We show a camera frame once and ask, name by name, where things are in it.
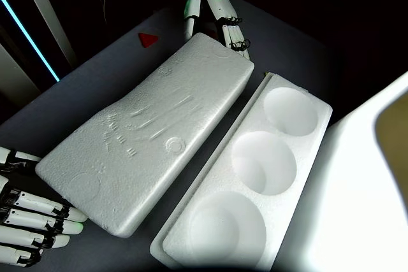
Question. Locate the white styrofoam lid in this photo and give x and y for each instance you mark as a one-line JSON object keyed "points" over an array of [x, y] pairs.
{"points": [[153, 109]]}

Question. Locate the beige panel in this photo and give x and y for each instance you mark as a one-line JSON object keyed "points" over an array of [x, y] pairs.
{"points": [[12, 74]]}

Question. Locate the white styrofoam tray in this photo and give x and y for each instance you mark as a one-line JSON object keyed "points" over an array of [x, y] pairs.
{"points": [[223, 173]]}

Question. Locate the grey table cloth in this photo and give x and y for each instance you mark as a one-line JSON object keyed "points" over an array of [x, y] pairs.
{"points": [[95, 71]]}

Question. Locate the red triangle toy block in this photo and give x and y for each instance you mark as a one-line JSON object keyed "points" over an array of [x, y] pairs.
{"points": [[147, 40]]}

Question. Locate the white frame post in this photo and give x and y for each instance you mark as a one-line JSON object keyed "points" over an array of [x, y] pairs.
{"points": [[48, 4]]}

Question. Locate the cyan light strip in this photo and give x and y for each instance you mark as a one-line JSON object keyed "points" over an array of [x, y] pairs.
{"points": [[28, 34]]}

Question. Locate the large white robot shell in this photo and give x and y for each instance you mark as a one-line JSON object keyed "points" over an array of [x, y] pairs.
{"points": [[350, 189]]}

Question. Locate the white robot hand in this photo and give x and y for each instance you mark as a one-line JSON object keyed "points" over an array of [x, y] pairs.
{"points": [[32, 200], [220, 1]]}

